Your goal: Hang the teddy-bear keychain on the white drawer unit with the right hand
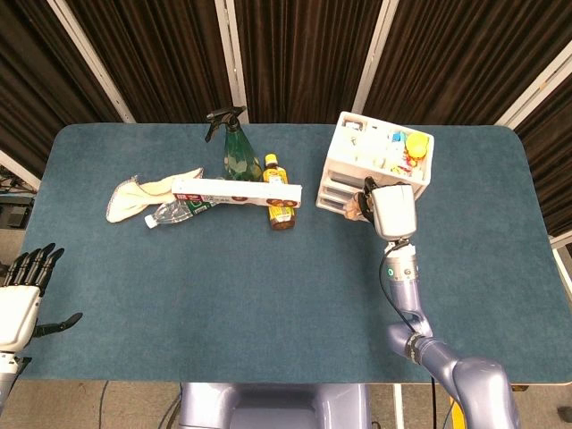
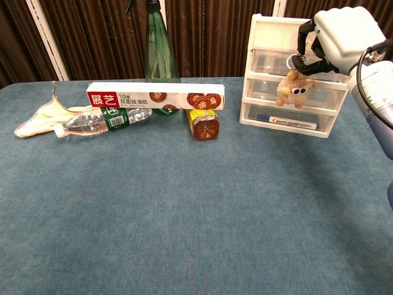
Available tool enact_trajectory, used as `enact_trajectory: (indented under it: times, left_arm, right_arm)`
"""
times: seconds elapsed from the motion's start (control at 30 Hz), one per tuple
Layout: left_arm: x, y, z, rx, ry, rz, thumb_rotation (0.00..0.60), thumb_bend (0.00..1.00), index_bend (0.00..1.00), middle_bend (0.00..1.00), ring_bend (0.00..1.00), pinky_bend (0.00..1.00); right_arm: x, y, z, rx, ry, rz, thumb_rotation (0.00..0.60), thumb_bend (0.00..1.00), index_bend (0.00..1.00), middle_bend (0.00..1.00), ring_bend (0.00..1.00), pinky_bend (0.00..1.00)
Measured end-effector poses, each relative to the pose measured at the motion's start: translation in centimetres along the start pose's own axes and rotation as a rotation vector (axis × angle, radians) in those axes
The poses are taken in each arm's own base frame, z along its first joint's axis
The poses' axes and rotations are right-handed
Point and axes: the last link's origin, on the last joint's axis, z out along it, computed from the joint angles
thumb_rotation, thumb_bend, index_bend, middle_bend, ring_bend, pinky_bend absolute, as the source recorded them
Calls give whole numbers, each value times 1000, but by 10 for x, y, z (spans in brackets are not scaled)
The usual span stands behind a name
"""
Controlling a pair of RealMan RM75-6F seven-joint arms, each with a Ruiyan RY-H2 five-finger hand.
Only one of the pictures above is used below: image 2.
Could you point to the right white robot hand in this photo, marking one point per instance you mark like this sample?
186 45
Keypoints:
344 37

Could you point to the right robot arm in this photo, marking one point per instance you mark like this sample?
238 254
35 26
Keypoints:
373 98

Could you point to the white plastic drawer unit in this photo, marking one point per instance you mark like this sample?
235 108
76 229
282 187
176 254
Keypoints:
298 92

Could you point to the white baking paper box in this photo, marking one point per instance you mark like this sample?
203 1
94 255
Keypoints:
153 96

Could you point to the whiteboard marker pen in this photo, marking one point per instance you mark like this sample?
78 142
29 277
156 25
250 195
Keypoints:
287 122

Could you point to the amber jar with yellow label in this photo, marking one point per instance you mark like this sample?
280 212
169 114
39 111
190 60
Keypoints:
204 124

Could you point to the green plastic spray bottle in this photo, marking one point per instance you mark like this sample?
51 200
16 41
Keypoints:
161 58

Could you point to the brown pleated curtain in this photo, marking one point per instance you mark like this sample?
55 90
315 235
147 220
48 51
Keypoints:
101 37

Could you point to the clear plastic water bottle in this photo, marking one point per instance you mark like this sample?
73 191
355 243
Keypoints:
98 123

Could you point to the cream cloth with stitched edge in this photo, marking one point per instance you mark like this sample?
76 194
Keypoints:
46 118

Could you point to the white vertical rail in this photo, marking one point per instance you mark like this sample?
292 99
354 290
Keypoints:
47 40
278 7

